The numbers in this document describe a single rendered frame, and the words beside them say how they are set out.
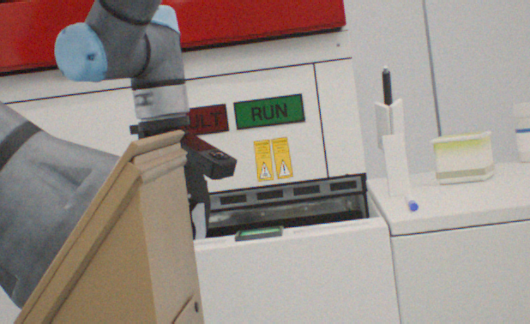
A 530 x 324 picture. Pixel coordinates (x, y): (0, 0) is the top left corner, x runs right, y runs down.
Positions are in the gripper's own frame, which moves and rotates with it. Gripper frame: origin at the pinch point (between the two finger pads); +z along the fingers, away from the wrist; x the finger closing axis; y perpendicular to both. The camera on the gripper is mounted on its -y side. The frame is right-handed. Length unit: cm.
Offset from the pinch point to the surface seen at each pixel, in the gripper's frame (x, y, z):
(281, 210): -35.2, 12.1, -1.9
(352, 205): -42.5, 2.5, -1.2
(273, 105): -36.5, 12.0, -19.8
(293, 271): 11.9, -27.2, -0.8
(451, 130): -183, 64, -5
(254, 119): -34.4, 14.8, -17.7
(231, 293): 16.4, -21.2, 0.8
